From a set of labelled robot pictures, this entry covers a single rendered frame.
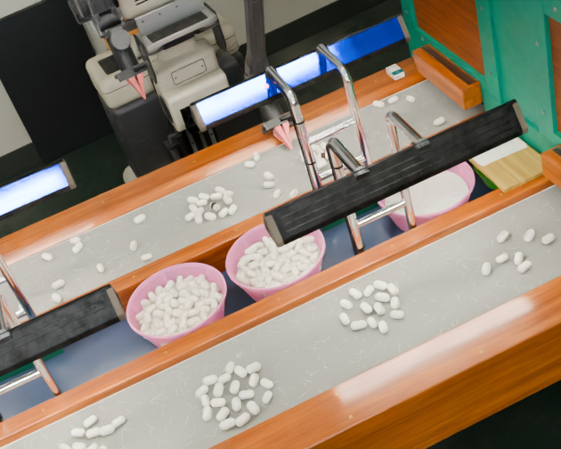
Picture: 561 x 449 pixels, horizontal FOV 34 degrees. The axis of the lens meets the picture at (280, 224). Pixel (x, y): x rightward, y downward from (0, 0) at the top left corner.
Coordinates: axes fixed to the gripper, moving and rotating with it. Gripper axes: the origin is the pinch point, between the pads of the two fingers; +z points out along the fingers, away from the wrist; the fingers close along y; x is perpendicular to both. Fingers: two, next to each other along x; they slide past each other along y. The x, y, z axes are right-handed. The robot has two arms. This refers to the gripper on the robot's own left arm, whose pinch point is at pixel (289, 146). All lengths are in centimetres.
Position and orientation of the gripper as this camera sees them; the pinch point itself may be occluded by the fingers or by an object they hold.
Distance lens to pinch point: 278.0
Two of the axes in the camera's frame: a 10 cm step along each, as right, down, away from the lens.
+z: 4.4, 8.8, -2.0
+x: -0.4, 2.4, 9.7
